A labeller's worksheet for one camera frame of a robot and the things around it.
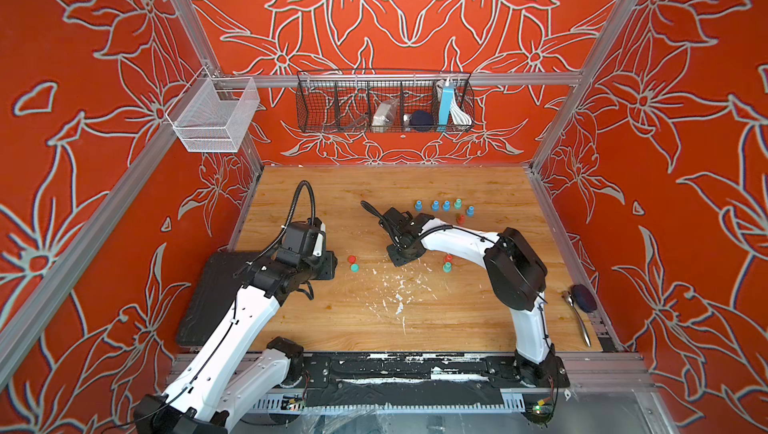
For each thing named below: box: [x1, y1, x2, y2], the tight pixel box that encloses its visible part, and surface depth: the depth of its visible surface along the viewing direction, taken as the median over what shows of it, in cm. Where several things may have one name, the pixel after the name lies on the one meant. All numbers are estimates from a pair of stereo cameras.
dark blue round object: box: [411, 110, 434, 132], surface depth 97 cm
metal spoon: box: [562, 290, 592, 347], surface depth 83 cm
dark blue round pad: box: [571, 284, 598, 313], surface depth 85 cm
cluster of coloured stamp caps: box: [347, 255, 360, 273], surface depth 94 cm
